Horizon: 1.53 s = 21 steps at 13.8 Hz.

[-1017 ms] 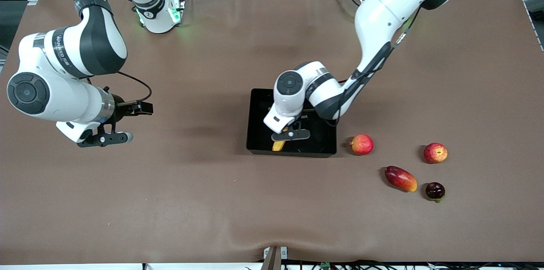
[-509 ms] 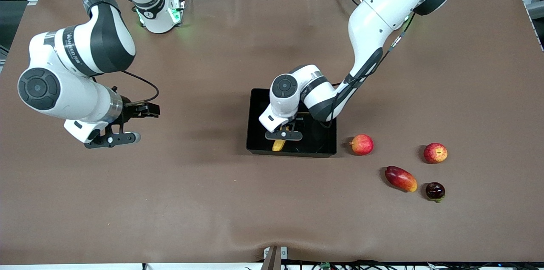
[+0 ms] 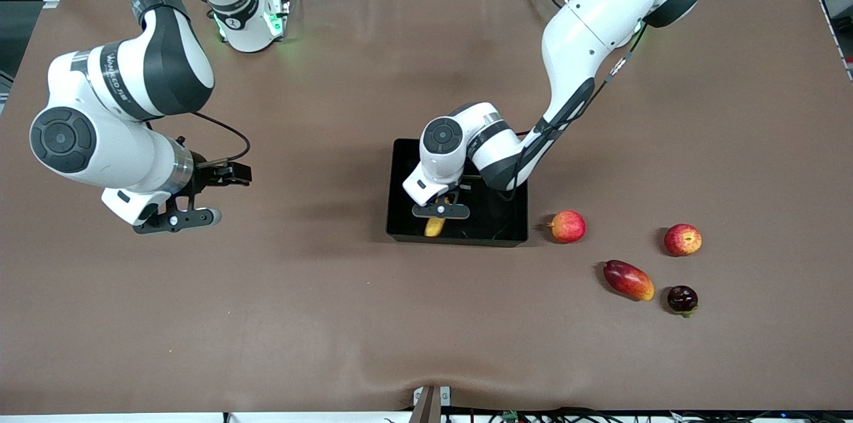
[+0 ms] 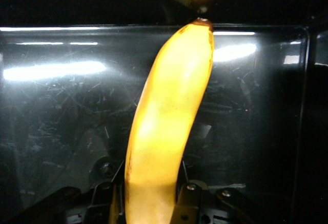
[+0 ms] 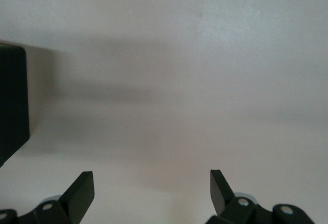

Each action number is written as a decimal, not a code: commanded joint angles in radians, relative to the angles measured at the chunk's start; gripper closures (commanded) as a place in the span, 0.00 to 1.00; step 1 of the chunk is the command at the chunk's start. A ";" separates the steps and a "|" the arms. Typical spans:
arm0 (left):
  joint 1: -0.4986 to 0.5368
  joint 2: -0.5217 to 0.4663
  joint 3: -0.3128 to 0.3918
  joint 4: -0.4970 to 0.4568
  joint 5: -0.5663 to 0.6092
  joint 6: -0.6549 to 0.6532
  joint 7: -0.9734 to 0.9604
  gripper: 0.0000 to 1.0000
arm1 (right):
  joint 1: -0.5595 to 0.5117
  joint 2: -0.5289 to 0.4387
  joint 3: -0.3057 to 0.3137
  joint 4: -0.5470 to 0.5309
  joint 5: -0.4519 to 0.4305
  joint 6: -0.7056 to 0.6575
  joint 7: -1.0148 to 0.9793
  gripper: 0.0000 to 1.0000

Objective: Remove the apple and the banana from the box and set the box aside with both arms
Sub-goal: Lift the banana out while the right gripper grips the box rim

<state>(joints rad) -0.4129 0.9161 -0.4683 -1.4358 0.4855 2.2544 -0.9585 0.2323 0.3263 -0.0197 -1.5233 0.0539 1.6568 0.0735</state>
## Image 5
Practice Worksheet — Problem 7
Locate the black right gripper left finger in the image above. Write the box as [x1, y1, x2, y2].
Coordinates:
[0, 171, 95, 224]

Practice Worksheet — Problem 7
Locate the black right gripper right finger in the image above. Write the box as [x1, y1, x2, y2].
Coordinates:
[204, 169, 316, 224]

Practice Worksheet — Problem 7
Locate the black rectangular plastic box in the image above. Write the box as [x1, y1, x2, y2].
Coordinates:
[0, 42, 32, 168]

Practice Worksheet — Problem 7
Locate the brown table cover cloth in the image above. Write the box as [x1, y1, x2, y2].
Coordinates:
[0, 0, 328, 224]

